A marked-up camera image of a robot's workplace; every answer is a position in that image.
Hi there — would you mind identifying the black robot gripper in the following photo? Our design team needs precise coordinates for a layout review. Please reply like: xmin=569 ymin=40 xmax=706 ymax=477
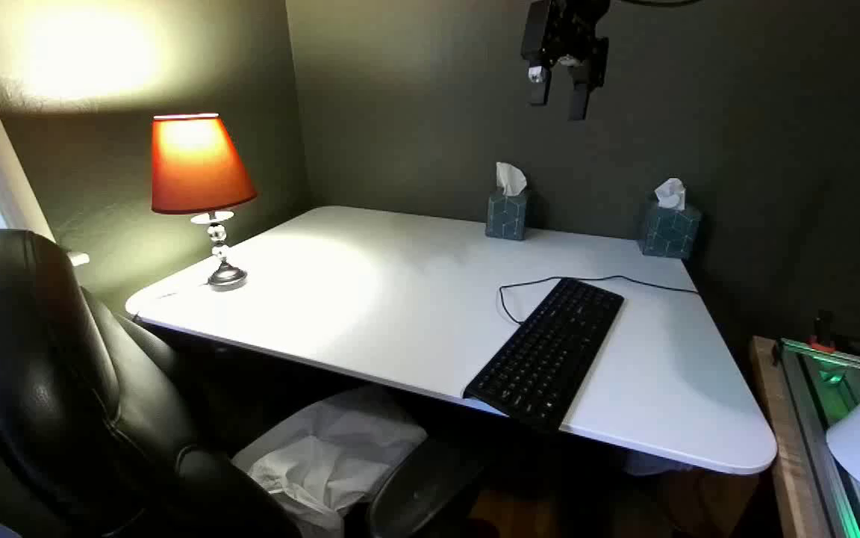
xmin=520 ymin=0 xmax=609 ymax=120

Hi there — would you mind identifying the black computer keyboard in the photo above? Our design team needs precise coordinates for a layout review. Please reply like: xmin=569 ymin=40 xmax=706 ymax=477
xmin=464 ymin=278 xmax=626 ymax=429

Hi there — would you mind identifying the teal tissue box left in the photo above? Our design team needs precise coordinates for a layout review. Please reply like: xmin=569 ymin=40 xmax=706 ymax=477
xmin=487 ymin=160 xmax=528 ymax=239

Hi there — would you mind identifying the teal tissue box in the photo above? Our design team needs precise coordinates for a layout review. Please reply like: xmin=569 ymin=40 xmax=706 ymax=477
xmin=639 ymin=176 xmax=703 ymax=259
xmin=487 ymin=160 xmax=528 ymax=239

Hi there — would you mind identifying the teal tissue box right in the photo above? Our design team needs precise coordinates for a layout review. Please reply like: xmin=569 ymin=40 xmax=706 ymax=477
xmin=639 ymin=176 xmax=703 ymax=259

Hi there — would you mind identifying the orange shade table lamp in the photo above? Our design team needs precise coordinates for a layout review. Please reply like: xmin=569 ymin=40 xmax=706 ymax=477
xmin=149 ymin=114 xmax=257 ymax=289

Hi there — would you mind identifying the white lined trash bin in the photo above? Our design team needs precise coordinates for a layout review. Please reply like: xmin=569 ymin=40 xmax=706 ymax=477
xmin=234 ymin=389 xmax=427 ymax=538

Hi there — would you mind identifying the wooden side shelf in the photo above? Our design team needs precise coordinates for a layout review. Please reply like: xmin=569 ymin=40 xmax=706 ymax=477
xmin=749 ymin=338 xmax=860 ymax=538

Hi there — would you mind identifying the black leather office chair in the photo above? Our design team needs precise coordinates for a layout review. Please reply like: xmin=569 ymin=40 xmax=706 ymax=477
xmin=0 ymin=230 xmax=487 ymax=538

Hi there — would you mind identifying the black keyboard cable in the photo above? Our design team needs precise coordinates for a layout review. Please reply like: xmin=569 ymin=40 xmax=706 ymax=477
xmin=496 ymin=272 xmax=703 ymax=327

